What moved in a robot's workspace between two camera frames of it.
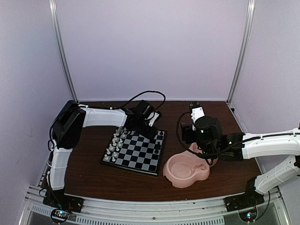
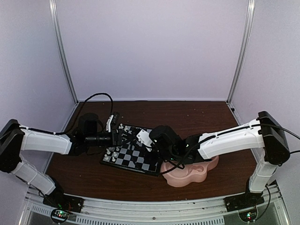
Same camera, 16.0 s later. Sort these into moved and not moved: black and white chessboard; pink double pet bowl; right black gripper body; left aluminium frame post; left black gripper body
Moved: right black gripper body; left black gripper body
Not moved: pink double pet bowl; black and white chessboard; left aluminium frame post
